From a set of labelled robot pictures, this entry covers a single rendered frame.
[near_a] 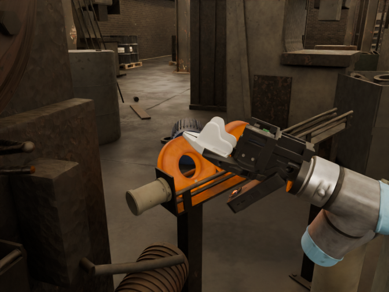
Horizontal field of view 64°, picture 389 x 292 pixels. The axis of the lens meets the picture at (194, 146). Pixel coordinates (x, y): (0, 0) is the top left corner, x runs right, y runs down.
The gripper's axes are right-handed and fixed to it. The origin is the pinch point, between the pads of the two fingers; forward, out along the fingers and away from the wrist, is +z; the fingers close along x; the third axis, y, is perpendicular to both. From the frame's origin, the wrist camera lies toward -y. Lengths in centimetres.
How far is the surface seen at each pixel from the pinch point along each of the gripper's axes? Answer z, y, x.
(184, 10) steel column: 295, -11, -817
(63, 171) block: 17.5, -10.8, 9.2
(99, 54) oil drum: 147, -46, -205
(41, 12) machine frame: 40.5, 10.0, -8.7
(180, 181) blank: 1.8, -17.5, -14.9
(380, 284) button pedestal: -60, -33, -34
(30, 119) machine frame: 29.4, -7.0, 4.5
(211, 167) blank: -3.2, -14.7, -23.0
